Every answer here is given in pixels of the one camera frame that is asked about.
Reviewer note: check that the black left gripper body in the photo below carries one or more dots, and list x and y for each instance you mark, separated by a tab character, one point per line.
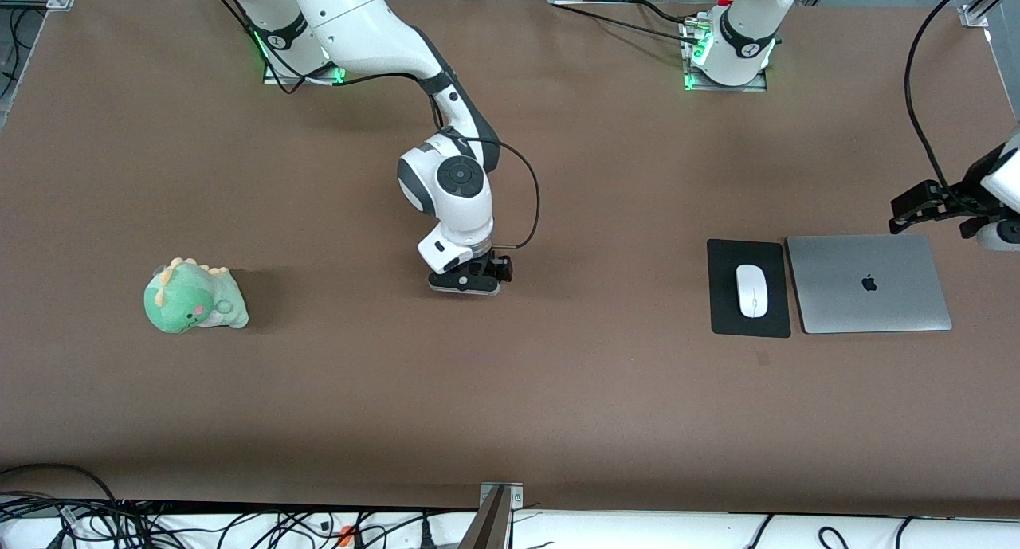
969	185

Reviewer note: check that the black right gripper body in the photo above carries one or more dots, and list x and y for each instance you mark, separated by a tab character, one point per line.
500	263

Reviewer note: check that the white computer mouse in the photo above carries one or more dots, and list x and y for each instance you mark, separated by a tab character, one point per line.
751	290

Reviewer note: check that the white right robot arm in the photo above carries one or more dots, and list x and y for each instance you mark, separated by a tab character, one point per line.
358	23

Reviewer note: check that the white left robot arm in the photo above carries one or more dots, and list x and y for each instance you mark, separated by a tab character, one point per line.
745	31

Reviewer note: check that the black mouse pad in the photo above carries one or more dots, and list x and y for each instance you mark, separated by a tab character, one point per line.
721	294

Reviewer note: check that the silver laptop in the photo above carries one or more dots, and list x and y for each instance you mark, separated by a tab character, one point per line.
868	283

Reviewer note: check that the dark metal beam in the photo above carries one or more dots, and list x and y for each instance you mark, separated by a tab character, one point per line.
486	529

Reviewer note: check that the orange plug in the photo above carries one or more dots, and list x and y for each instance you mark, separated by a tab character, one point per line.
346	535

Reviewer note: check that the green plush dinosaur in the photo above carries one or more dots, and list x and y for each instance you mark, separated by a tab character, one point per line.
191	298

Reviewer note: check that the aluminium frame post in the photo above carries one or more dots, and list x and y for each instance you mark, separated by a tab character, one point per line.
984	7

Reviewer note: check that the silver metal bracket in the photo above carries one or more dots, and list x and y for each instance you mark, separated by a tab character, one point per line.
510	492

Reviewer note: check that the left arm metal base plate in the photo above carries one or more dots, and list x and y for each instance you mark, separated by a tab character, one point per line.
693	85

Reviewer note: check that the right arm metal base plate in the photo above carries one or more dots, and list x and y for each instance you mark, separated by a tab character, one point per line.
275	75

